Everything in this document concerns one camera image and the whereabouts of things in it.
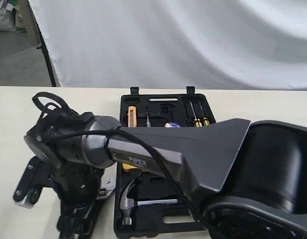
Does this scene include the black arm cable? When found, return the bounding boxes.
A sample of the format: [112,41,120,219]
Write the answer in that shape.
[31,91,206,222]

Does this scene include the claw hammer black grip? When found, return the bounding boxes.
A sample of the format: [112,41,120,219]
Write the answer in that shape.
[119,179,178,226]

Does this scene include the clear test pen screwdriver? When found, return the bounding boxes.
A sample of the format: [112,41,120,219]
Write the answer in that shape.
[146,107,152,127]

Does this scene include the black backdrop stand pole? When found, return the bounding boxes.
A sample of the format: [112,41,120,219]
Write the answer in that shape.
[28,1,57,87]

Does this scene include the adjustable wrench black handle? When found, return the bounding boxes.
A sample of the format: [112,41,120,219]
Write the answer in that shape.
[96,177,116,200]

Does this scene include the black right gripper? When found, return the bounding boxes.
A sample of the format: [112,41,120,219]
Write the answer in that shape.
[47,161,105,239]

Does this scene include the small yellow black screwdriver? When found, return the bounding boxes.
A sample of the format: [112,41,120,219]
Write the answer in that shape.
[199,102,210,126]

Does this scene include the black plastic tool case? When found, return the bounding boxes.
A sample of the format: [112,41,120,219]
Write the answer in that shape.
[114,86,215,239]

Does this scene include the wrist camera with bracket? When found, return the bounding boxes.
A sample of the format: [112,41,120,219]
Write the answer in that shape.
[13,156,53,209]

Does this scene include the orange utility knife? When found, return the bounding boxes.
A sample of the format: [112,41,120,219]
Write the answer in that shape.
[128,106,137,127]

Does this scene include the black insulating tape roll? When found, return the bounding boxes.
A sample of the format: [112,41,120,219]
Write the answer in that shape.
[164,122,181,127]

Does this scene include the grey sack in background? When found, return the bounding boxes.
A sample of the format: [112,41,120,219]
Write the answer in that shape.
[0,0,18,31]

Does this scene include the yellow tape measure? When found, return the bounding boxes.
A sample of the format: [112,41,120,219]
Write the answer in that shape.
[122,163,144,172]

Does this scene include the white backdrop cloth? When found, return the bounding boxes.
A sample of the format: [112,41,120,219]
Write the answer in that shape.
[29,0,307,90]

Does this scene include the large yellow black screwdriver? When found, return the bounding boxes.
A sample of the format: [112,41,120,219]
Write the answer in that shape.
[189,101,202,127]

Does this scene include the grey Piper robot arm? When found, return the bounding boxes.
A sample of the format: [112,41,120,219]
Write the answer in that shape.
[24,112,307,239]

